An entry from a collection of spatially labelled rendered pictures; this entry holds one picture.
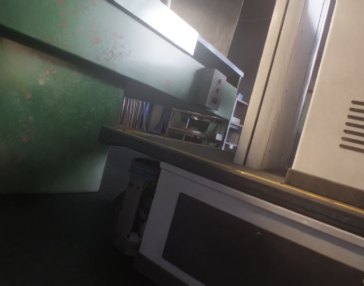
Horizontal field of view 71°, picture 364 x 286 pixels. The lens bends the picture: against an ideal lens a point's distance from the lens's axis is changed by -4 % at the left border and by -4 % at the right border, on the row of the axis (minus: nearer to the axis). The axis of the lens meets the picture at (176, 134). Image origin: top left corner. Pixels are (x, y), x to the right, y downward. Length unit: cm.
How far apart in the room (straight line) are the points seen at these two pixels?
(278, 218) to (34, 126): 79
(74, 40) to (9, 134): 36
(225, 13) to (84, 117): 119
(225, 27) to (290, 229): 150
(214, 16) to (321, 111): 141
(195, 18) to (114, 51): 95
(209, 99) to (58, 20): 82
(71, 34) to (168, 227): 65
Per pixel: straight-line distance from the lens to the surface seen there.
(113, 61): 100
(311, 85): 180
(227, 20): 184
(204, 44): 140
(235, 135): 599
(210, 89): 139
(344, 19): 58
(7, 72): 92
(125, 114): 634
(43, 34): 87
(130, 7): 104
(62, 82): 99
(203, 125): 481
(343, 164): 52
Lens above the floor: 37
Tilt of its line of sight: 2 degrees down
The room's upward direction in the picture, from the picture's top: 15 degrees clockwise
